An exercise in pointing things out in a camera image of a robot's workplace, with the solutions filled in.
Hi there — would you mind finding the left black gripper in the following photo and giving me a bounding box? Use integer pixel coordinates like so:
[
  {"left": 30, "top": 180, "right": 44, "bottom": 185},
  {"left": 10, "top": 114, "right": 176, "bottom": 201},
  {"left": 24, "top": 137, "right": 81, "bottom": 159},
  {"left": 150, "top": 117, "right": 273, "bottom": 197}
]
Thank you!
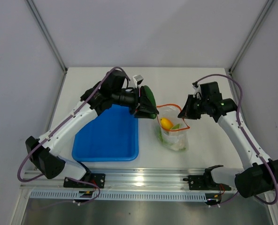
[{"left": 112, "top": 86, "right": 159, "bottom": 120}]

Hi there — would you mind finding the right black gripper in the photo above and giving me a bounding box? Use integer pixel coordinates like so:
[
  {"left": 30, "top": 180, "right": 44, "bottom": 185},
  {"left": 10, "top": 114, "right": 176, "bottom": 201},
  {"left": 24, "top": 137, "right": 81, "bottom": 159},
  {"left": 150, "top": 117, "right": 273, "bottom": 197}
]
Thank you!
[{"left": 178, "top": 95, "right": 209, "bottom": 120}]

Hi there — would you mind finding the dark green cucumber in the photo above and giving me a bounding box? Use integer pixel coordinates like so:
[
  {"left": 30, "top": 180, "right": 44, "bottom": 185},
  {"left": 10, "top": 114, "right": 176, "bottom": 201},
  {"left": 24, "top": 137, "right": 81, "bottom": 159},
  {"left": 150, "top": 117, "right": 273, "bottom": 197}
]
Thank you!
[{"left": 143, "top": 85, "right": 159, "bottom": 115}]

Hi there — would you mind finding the yellow orange mango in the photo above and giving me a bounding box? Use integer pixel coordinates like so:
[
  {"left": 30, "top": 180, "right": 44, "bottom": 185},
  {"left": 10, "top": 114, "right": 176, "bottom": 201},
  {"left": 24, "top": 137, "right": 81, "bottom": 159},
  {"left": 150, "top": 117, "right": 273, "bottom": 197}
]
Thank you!
[{"left": 160, "top": 117, "right": 174, "bottom": 130}]

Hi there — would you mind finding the green grape bunch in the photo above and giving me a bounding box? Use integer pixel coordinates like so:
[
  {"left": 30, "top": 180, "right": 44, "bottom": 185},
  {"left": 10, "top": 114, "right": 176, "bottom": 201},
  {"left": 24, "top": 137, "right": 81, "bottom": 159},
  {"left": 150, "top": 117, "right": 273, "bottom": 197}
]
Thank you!
[{"left": 154, "top": 126, "right": 169, "bottom": 145}]

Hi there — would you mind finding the clear zip bag orange zipper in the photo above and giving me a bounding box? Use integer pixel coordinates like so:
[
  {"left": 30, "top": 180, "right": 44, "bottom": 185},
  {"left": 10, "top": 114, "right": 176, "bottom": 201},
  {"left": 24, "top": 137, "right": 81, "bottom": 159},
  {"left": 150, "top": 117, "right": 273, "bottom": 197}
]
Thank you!
[{"left": 153, "top": 104, "right": 190, "bottom": 152}]

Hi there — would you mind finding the white cauliflower with leaves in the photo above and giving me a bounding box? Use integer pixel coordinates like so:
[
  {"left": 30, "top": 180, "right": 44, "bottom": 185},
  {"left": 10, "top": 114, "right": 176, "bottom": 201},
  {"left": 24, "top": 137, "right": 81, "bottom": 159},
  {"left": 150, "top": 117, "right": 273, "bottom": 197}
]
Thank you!
[{"left": 164, "top": 123, "right": 188, "bottom": 151}]

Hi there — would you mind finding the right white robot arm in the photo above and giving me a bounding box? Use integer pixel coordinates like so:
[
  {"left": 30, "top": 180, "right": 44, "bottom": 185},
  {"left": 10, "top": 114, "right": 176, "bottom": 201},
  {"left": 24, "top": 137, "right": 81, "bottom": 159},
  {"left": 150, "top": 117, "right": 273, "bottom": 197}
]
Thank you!
[{"left": 178, "top": 82, "right": 278, "bottom": 198}]

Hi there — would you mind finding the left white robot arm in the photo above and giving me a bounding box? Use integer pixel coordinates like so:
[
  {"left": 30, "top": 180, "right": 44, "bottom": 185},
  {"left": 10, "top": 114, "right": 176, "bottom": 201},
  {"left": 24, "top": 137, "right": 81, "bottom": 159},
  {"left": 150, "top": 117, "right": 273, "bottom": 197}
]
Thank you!
[{"left": 24, "top": 67, "right": 159, "bottom": 188}]

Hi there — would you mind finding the blue plastic bin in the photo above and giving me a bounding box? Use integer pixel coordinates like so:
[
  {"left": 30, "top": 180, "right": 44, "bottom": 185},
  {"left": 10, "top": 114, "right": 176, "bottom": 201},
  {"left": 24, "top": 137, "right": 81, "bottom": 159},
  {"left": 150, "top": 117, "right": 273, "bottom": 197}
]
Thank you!
[{"left": 72, "top": 105, "right": 139, "bottom": 162}]

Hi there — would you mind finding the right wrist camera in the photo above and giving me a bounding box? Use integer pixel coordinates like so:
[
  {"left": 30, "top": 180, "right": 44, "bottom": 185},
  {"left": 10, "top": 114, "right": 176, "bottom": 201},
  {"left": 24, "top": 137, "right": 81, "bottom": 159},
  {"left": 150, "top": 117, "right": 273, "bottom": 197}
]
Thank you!
[{"left": 192, "top": 82, "right": 202, "bottom": 99}]

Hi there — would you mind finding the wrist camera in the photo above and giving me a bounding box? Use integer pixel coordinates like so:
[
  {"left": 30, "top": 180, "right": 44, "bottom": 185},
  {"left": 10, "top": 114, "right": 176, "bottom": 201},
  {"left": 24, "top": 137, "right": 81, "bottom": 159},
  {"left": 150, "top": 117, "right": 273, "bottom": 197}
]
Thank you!
[
  {"left": 192, "top": 82, "right": 202, "bottom": 99},
  {"left": 131, "top": 75, "right": 144, "bottom": 88}
]

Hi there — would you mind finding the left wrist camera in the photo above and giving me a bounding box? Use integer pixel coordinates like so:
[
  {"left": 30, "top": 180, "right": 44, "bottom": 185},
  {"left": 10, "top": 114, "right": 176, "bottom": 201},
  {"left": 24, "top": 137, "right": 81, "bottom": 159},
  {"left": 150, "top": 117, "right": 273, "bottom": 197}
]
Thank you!
[{"left": 131, "top": 75, "right": 144, "bottom": 88}]

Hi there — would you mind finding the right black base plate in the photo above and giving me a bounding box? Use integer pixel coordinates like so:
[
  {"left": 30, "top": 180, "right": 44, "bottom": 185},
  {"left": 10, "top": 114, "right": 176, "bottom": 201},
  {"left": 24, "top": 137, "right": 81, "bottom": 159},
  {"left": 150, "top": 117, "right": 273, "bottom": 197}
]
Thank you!
[{"left": 183, "top": 175, "right": 232, "bottom": 191}]

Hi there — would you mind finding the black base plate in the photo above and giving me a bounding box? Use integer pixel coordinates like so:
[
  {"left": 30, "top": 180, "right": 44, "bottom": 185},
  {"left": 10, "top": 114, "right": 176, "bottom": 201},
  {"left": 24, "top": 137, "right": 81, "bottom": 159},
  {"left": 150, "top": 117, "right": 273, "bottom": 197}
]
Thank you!
[
  {"left": 63, "top": 173, "right": 106, "bottom": 189},
  {"left": 183, "top": 175, "right": 232, "bottom": 191}
]

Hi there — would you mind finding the aluminium front rail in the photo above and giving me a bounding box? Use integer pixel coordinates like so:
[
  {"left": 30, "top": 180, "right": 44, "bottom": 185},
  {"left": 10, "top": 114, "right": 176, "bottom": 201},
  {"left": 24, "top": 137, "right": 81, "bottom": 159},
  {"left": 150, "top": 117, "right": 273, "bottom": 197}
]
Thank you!
[{"left": 19, "top": 167, "right": 276, "bottom": 193}]

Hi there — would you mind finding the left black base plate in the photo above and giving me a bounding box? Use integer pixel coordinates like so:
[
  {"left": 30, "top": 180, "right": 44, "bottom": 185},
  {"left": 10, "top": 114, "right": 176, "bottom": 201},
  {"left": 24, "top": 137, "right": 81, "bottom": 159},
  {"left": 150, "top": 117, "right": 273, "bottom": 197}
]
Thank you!
[{"left": 63, "top": 173, "right": 106, "bottom": 189}]

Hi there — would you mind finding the left aluminium frame post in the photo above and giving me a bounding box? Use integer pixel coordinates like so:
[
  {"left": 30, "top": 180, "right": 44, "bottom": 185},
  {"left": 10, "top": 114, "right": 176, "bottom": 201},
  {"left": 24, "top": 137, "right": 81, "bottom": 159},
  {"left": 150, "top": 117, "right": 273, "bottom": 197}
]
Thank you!
[{"left": 24, "top": 0, "right": 68, "bottom": 73}]

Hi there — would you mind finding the aluminium frame post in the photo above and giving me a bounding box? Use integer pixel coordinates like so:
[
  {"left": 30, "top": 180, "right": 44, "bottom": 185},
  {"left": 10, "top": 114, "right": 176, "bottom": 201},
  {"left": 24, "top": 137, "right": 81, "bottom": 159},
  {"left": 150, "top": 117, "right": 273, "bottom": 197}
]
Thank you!
[
  {"left": 228, "top": 0, "right": 277, "bottom": 76},
  {"left": 24, "top": 0, "right": 68, "bottom": 73}
]

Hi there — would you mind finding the white slotted cable duct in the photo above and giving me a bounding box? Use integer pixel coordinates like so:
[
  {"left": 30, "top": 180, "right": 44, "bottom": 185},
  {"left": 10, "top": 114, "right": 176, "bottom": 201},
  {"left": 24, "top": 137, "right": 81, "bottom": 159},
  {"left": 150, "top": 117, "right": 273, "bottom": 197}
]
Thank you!
[{"left": 30, "top": 189, "right": 207, "bottom": 202}]

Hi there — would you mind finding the right aluminium frame post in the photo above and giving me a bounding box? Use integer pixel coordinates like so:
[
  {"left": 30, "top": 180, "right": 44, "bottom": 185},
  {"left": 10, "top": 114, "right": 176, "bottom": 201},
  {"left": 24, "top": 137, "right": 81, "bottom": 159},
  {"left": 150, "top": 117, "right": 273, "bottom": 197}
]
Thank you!
[{"left": 228, "top": 0, "right": 277, "bottom": 76}]

